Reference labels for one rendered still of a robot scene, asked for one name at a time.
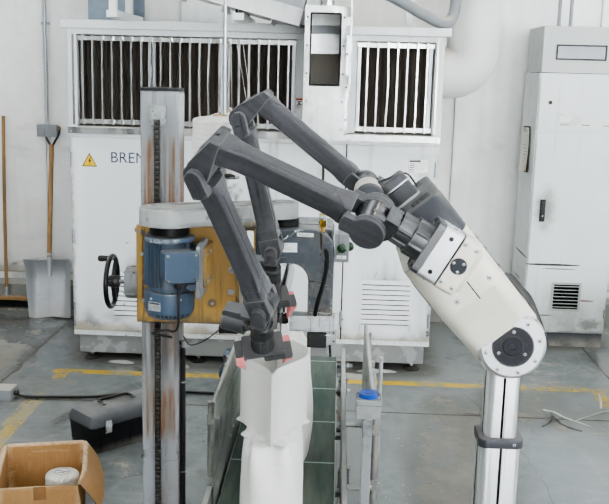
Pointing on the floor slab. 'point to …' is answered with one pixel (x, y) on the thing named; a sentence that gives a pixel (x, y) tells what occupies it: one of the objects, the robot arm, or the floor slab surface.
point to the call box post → (365, 461)
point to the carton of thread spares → (72, 455)
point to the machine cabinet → (92, 304)
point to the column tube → (170, 416)
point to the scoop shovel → (49, 269)
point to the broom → (5, 256)
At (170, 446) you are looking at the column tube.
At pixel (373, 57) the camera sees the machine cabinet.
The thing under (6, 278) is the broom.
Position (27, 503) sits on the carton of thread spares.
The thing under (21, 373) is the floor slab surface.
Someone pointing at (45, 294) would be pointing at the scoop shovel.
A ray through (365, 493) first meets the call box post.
